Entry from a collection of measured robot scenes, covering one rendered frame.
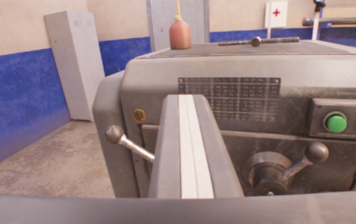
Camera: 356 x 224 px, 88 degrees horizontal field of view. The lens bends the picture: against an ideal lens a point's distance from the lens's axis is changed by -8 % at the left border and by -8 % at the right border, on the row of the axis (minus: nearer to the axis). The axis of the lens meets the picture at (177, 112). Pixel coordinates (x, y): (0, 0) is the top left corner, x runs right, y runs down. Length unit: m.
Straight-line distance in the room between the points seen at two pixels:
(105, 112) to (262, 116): 0.36
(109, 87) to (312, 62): 0.46
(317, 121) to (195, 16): 3.40
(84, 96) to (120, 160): 3.15
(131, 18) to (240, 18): 1.98
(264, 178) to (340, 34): 3.62
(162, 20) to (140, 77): 3.43
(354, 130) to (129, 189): 0.55
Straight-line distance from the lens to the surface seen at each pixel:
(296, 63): 0.43
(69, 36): 3.59
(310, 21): 3.39
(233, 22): 3.64
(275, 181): 0.40
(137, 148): 0.41
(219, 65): 0.42
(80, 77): 3.62
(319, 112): 0.39
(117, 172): 0.62
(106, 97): 0.53
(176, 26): 0.60
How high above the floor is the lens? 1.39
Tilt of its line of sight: 22 degrees down
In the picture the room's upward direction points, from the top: 5 degrees counter-clockwise
